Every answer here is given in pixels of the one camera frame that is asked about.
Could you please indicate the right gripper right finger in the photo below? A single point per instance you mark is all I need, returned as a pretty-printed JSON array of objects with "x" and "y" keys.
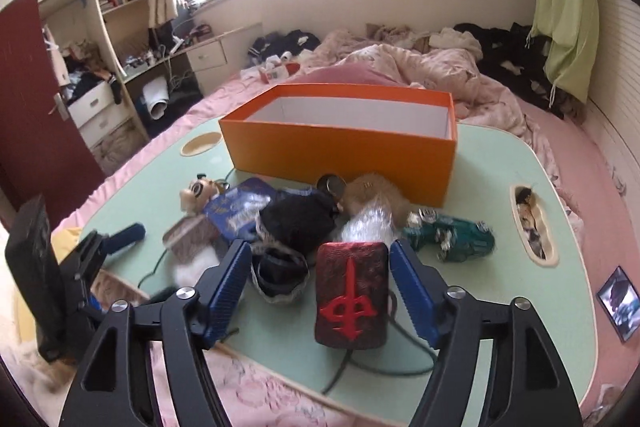
[{"x": 528, "y": 384}]

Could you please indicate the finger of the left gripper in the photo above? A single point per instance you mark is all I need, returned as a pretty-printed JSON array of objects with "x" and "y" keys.
[{"x": 112, "y": 244}]

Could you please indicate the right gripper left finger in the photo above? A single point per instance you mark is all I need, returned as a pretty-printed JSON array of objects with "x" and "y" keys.
[{"x": 114, "y": 384}]

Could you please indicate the cartoon head figurine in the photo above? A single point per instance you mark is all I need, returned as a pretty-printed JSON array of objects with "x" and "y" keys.
[{"x": 200, "y": 191}]

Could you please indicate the blue tin box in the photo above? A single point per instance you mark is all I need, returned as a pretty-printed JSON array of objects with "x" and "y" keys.
[{"x": 234, "y": 213}]

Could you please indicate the black lace-trimmed cloth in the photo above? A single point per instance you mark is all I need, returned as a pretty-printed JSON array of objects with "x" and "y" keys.
[{"x": 290, "y": 229}]

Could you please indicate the green toy race car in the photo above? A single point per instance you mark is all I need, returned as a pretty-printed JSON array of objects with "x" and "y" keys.
[{"x": 457, "y": 239}]

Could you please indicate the red black felt pouch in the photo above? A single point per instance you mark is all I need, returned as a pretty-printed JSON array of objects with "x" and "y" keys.
[{"x": 352, "y": 295}]

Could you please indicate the clear crinkled plastic bag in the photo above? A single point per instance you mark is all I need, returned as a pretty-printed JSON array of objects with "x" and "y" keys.
[{"x": 373, "y": 223}]

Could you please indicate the brown furry pouch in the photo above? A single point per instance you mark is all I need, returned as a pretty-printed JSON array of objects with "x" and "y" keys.
[{"x": 370, "y": 188}]

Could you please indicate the white furry pouch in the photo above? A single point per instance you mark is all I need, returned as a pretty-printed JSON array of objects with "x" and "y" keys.
[{"x": 194, "y": 245}]

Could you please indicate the dark red door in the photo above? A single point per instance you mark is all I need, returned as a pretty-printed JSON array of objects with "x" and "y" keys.
[{"x": 42, "y": 153}]

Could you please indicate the smartphone on bed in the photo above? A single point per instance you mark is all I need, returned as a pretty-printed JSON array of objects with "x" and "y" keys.
[{"x": 620, "y": 301}]

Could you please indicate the white drawer desk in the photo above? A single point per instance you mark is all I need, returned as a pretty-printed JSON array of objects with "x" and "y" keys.
[{"x": 115, "y": 117}]

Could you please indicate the orange cardboard box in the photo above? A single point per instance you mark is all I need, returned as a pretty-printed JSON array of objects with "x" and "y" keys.
[{"x": 302, "y": 131}]

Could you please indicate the green cartoon lap table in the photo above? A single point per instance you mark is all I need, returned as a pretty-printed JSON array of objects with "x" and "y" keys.
[{"x": 528, "y": 384}]

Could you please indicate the small round metal tin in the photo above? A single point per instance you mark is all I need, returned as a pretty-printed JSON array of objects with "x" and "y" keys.
[{"x": 332, "y": 185}]

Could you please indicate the pink floral blanket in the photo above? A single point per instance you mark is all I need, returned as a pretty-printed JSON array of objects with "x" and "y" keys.
[{"x": 478, "y": 99}]

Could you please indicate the black clothes pile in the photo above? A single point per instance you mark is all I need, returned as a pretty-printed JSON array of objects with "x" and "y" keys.
[{"x": 518, "y": 63}]

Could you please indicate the green hanging garment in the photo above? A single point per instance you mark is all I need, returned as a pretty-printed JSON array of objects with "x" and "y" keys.
[{"x": 573, "y": 27}]

